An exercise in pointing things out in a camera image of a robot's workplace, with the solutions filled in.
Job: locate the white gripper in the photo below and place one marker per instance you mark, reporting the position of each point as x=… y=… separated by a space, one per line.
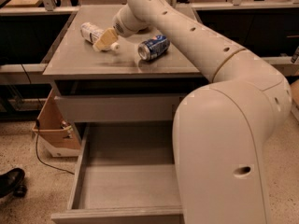
x=122 y=27

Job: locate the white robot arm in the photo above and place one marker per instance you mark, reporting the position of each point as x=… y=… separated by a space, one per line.
x=219 y=129

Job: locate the grey drawer cabinet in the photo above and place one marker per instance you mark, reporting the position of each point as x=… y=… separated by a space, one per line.
x=116 y=88

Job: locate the closed grey top drawer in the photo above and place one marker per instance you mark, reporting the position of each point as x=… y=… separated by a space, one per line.
x=119 y=108

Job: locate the open grey middle drawer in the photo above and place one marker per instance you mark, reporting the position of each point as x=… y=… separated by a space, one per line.
x=125 y=175

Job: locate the blue soda can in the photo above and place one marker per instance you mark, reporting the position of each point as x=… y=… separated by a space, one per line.
x=153 y=48

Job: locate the cardboard box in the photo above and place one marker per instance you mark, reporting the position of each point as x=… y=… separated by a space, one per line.
x=59 y=137

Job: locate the black shoe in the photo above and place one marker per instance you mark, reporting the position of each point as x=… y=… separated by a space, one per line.
x=12 y=182

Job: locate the grey metal rail frame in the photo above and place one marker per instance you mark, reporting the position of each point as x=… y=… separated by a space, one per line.
x=31 y=69

